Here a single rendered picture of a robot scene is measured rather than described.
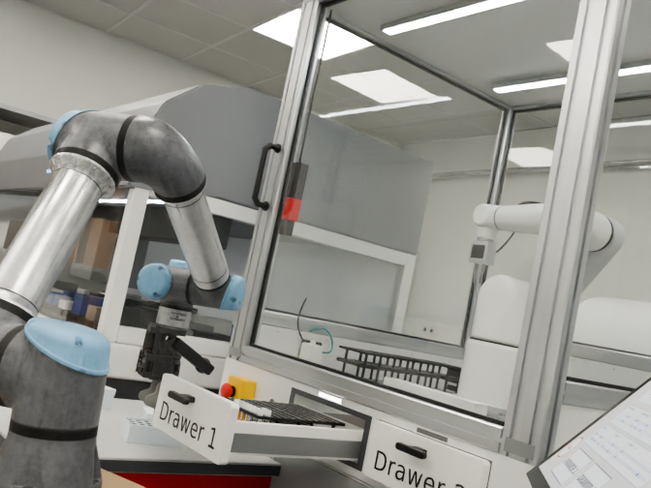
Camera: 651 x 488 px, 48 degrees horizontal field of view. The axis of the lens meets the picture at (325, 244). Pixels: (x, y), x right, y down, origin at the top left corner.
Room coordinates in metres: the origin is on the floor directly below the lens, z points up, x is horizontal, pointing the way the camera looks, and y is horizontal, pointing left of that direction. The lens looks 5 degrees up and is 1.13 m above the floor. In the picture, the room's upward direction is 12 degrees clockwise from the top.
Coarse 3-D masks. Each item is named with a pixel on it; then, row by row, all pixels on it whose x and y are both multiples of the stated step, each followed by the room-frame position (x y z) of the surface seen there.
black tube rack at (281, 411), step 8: (232, 400) 1.56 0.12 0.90; (248, 400) 1.61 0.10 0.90; (256, 400) 1.63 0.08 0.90; (272, 408) 1.57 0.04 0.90; (280, 408) 1.59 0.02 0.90; (288, 408) 1.61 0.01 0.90; (296, 408) 1.64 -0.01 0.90; (304, 408) 1.67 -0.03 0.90; (272, 416) 1.45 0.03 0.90; (280, 416) 1.47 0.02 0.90; (288, 416) 1.49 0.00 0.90; (296, 416) 1.51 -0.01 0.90; (304, 416) 1.54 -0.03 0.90; (312, 416) 1.56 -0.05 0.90; (320, 416) 1.59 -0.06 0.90; (296, 424) 1.50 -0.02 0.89; (304, 424) 1.63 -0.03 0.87; (312, 424) 1.61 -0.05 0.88; (328, 424) 1.53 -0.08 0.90; (336, 424) 1.54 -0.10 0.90; (344, 424) 1.56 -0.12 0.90
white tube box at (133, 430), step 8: (128, 424) 1.62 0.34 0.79; (136, 424) 1.64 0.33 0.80; (144, 424) 1.66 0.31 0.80; (152, 424) 1.67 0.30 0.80; (120, 432) 1.67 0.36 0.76; (128, 432) 1.61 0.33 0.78; (136, 432) 1.61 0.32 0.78; (144, 432) 1.62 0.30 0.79; (152, 432) 1.63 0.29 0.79; (160, 432) 1.64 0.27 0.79; (128, 440) 1.61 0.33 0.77; (136, 440) 1.62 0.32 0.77; (144, 440) 1.62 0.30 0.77; (152, 440) 1.63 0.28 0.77; (160, 440) 1.64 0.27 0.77; (168, 440) 1.65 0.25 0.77; (176, 440) 1.65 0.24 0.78
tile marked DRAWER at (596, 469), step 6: (588, 468) 0.81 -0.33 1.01; (594, 468) 0.80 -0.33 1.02; (600, 468) 0.78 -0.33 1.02; (582, 474) 0.81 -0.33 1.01; (588, 474) 0.79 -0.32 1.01; (594, 474) 0.78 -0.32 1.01; (600, 474) 0.76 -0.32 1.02; (606, 474) 0.75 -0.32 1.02; (576, 480) 0.80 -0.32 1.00; (582, 480) 0.79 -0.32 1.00; (588, 480) 0.77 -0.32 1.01; (594, 480) 0.76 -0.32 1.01; (600, 480) 0.74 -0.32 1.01; (606, 480) 0.73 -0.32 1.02; (570, 486) 0.80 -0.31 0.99; (576, 486) 0.79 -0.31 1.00; (582, 486) 0.77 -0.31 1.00; (588, 486) 0.76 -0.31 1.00; (594, 486) 0.74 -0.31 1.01; (600, 486) 0.73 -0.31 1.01
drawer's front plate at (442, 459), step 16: (384, 432) 1.46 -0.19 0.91; (400, 432) 1.43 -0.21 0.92; (368, 448) 1.49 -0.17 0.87; (384, 448) 1.46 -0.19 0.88; (432, 448) 1.36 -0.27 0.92; (448, 448) 1.33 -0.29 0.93; (368, 464) 1.48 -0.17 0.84; (400, 464) 1.41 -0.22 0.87; (416, 464) 1.38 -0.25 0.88; (432, 464) 1.35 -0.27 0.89; (448, 464) 1.32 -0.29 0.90; (464, 464) 1.29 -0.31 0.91; (480, 464) 1.27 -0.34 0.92; (384, 480) 1.44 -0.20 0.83; (400, 480) 1.41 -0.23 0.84; (448, 480) 1.32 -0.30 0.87; (464, 480) 1.29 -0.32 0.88; (480, 480) 1.26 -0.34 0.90
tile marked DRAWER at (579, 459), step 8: (576, 456) 0.90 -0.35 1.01; (584, 456) 0.87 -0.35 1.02; (560, 464) 0.92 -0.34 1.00; (568, 464) 0.89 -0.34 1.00; (576, 464) 0.86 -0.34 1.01; (584, 464) 0.84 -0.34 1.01; (552, 472) 0.91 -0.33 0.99; (560, 472) 0.89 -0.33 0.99; (568, 472) 0.86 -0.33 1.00; (576, 472) 0.84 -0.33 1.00; (560, 480) 0.85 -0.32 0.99
